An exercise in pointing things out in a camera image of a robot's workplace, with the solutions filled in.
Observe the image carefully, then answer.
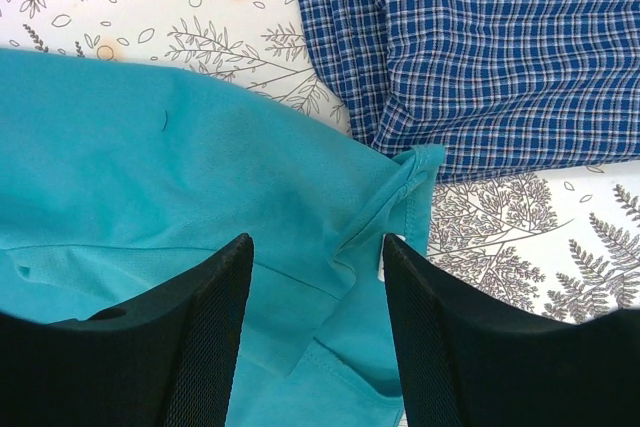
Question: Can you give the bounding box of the teal blue t shirt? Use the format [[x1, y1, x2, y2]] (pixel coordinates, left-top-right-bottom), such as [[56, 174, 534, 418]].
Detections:
[[1, 49, 444, 426]]

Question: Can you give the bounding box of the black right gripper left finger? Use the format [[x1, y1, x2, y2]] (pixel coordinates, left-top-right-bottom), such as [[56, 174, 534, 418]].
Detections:
[[1, 234, 254, 426]]

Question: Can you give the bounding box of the blue checked shirt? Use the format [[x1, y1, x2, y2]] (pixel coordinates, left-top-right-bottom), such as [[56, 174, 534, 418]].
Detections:
[[298, 0, 639, 182]]

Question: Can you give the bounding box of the floral patterned table mat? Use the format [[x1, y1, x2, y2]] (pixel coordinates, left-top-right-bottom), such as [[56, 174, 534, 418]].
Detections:
[[1, 0, 639, 323]]

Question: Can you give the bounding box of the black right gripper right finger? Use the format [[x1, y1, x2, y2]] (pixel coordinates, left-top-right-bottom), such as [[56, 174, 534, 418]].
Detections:
[[383, 234, 639, 426]]

